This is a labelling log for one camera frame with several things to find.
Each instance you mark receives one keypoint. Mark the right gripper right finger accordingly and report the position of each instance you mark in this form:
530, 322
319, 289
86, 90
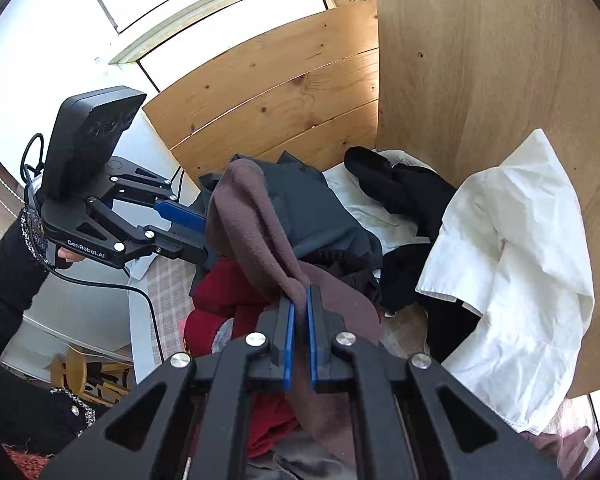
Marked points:
411, 419

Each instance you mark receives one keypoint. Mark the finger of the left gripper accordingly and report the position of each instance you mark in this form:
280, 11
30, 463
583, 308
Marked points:
174, 246
180, 215

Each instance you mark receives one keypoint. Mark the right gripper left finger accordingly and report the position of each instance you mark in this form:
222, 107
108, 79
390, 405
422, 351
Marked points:
186, 420

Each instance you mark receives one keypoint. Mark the brown fleece garment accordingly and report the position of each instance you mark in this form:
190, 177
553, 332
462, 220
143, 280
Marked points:
243, 225

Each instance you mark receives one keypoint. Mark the person left hand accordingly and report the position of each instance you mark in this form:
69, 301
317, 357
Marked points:
70, 257

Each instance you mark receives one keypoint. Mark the plaid pink bed sheet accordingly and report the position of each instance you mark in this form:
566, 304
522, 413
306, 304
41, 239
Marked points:
168, 284

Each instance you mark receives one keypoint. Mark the red garment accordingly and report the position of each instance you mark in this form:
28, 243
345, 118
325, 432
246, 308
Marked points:
226, 310

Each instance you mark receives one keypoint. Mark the grey garment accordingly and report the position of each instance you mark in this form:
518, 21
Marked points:
300, 436

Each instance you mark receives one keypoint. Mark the dark slate blue garment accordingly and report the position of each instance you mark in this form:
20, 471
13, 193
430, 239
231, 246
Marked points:
319, 229

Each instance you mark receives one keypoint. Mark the pine plank headboard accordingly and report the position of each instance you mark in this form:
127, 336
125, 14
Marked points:
309, 88

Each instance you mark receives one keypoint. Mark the black garment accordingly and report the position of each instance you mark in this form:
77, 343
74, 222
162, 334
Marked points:
419, 196

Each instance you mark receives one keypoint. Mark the white cotton garment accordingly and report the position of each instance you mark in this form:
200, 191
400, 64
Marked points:
512, 248

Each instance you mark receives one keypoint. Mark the light wooden board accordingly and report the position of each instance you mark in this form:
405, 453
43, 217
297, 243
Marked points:
463, 82

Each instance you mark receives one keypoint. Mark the black camera box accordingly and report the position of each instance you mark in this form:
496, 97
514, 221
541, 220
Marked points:
87, 129

